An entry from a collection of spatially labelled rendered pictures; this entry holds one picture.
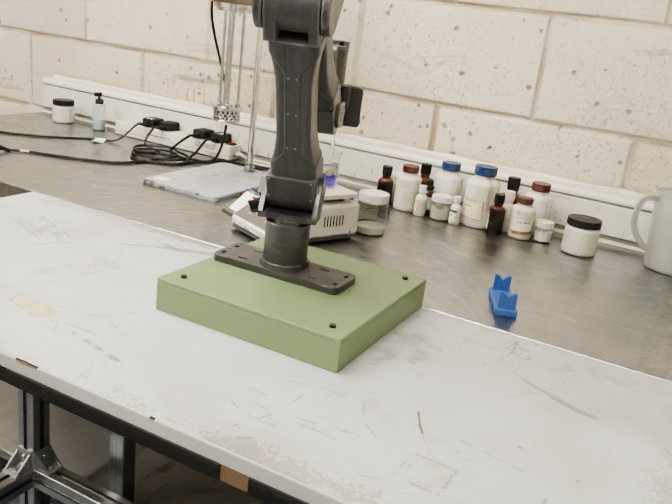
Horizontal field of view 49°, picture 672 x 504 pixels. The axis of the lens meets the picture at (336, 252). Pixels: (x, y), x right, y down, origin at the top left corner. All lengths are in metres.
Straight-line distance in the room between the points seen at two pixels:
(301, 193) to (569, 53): 0.86
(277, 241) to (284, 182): 0.08
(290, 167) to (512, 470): 0.47
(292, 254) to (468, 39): 0.89
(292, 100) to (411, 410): 0.40
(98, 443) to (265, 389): 1.16
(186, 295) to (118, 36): 1.43
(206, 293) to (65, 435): 1.10
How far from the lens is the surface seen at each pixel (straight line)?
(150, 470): 1.86
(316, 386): 0.85
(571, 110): 1.70
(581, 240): 1.52
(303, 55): 0.90
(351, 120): 1.26
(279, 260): 1.01
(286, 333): 0.90
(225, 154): 1.95
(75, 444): 1.96
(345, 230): 1.37
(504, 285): 1.21
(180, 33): 2.15
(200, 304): 0.96
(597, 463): 0.83
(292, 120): 0.94
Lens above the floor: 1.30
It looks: 18 degrees down
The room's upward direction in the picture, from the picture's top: 7 degrees clockwise
